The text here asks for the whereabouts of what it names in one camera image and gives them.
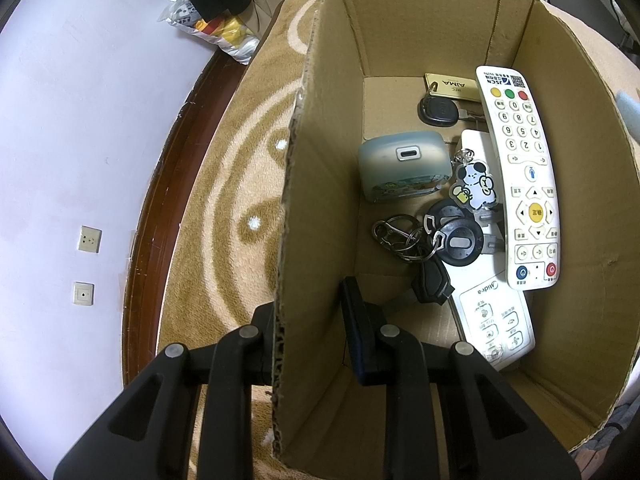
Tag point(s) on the black car key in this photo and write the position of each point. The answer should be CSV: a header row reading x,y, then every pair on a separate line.
x,y
432,280

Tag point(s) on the black oval key fob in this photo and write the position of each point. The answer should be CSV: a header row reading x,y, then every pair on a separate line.
x,y
439,111

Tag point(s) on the cardboard box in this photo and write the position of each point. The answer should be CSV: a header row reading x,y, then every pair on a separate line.
x,y
425,20

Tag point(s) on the white air conditioner remote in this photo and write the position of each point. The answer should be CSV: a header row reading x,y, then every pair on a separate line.
x,y
492,320

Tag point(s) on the blue-grey handheld device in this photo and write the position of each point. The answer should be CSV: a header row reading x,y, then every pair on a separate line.
x,y
631,102

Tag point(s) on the tan brown printed blanket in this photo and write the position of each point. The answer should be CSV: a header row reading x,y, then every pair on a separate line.
x,y
225,185

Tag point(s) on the white television remote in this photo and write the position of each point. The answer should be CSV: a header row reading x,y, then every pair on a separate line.
x,y
520,160

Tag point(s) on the cartoon print earbuds case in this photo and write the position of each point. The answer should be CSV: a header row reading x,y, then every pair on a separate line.
x,y
390,170

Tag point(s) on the cartoon dog charm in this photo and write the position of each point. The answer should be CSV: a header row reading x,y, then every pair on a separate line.
x,y
475,182

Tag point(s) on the dark wooden bed frame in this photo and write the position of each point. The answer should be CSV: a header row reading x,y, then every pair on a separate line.
x,y
155,210

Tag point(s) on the round black key fob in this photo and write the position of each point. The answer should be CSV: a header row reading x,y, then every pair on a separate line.
x,y
447,210
460,242

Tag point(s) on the gold key tag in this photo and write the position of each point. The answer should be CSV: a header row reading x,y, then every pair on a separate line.
x,y
450,85

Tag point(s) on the printed plastic bag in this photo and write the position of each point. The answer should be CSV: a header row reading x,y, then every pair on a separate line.
x,y
220,30

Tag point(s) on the wall socket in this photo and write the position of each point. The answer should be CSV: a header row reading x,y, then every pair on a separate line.
x,y
90,239
82,293

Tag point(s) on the tan garment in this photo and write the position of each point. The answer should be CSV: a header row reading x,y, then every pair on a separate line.
x,y
265,0

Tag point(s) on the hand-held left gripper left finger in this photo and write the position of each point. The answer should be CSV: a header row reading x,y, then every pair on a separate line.
x,y
235,385

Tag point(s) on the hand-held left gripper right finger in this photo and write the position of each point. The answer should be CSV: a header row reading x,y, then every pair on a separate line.
x,y
357,330

